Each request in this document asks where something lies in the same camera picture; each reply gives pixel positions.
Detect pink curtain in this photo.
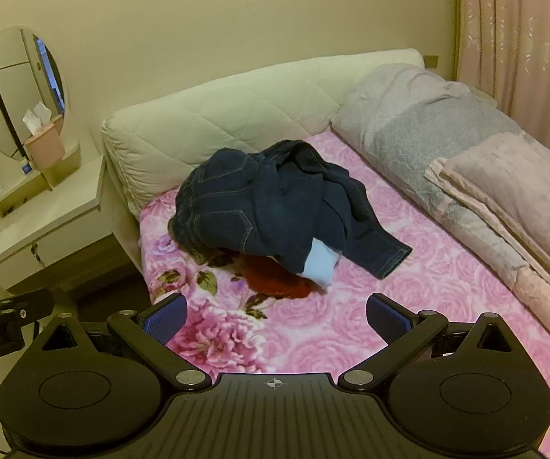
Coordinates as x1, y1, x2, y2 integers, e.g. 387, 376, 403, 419
454, 0, 550, 173

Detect folded beige comforter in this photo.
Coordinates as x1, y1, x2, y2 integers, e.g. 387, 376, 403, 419
331, 63, 550, 351

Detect dark blue jeans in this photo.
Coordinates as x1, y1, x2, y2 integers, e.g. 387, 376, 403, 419
169, 140, 413, 280

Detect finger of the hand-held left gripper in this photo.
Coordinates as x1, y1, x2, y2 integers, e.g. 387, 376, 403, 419
0, 289, 56, 330

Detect pink floral blanket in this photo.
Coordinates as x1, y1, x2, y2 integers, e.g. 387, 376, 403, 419
138, 131, 550, 455

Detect cream quilted headboard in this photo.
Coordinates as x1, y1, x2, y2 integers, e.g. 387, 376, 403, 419
101, 49, 425, 221

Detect cream dressing table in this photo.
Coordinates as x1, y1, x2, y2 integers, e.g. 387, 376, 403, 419
0, 138, 129, 293

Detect white tissue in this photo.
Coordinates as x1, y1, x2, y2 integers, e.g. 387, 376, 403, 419
23, 107, 42, 135

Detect red garment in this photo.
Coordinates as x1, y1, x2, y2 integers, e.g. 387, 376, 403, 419
241, 254, 315, 300

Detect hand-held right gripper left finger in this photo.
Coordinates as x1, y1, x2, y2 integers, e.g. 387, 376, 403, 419
30, 293, 213, 391

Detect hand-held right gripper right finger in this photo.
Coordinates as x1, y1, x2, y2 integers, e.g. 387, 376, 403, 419
339, 293, 521, 391

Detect folded pink blanket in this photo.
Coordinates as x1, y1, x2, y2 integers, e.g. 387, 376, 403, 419
423, 133, 550, 297

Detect oval mirror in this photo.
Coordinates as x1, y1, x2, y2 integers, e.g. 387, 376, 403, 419
0, 26, 70, 161

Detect pink tissue box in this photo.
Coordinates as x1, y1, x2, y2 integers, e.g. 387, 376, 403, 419
23, 122, 66, 173

